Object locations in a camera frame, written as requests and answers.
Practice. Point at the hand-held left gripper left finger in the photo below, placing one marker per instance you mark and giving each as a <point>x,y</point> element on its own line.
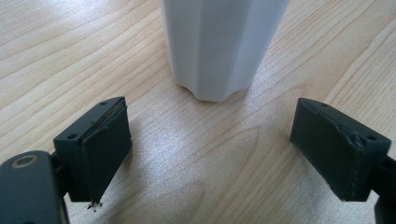
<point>99,149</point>

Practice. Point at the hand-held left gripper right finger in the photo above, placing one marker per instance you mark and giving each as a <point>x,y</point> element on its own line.
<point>330,149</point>

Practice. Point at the white ribbed cup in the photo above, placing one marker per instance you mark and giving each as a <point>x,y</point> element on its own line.
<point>218,46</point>

